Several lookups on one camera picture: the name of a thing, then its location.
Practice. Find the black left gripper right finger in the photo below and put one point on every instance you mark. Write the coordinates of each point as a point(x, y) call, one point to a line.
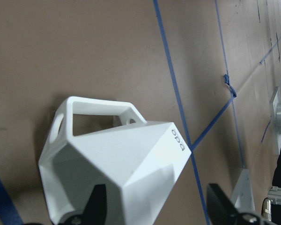
point(221, 211)

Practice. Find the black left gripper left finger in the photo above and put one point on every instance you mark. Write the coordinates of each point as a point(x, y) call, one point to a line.
point(95, 211)

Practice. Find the white faceted cup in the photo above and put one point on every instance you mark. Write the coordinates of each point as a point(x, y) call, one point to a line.
point(138, 161)

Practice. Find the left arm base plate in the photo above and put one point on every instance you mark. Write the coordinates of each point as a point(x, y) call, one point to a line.
point(242, 195)

